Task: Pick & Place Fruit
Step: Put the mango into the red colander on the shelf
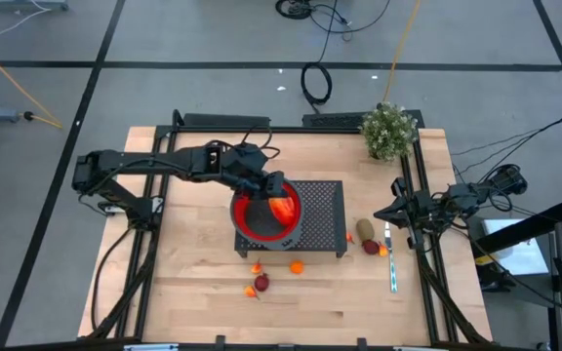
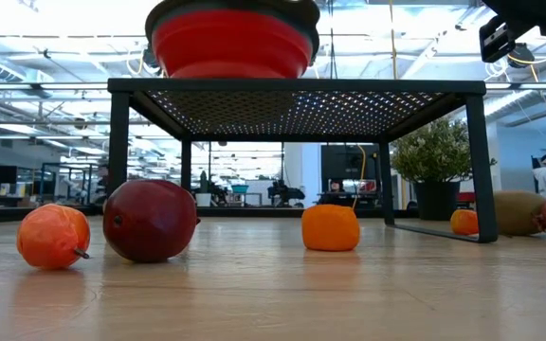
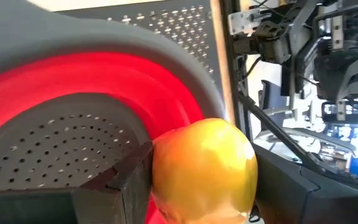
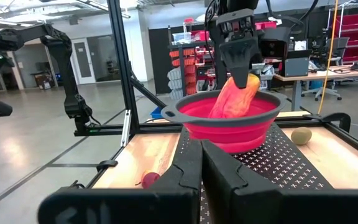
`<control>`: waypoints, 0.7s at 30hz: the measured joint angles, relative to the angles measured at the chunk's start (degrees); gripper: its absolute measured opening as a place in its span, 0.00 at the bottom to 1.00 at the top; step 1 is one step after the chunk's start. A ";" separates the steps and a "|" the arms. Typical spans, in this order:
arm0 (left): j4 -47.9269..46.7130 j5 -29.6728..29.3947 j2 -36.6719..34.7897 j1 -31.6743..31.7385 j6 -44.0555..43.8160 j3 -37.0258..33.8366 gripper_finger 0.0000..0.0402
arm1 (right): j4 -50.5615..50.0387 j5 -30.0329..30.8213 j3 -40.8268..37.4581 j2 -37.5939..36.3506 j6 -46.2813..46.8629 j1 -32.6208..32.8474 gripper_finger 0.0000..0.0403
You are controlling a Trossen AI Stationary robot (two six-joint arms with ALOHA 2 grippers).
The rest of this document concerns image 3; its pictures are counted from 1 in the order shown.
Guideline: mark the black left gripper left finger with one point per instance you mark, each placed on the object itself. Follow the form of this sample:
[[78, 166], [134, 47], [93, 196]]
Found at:
[[73, 208]]

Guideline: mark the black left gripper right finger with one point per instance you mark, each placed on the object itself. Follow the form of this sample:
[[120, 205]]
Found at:
[[306, 205]]

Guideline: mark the yellow-red toy mango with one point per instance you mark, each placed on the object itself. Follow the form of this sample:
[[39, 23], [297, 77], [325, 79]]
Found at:
[[204, 168]]

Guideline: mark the red colander with grey rim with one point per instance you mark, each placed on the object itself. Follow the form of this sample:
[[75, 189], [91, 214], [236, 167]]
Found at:
[[104, 77]]

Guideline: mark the black perforated metal riser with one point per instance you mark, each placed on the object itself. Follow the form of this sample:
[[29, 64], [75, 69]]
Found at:
[[172, 28]]

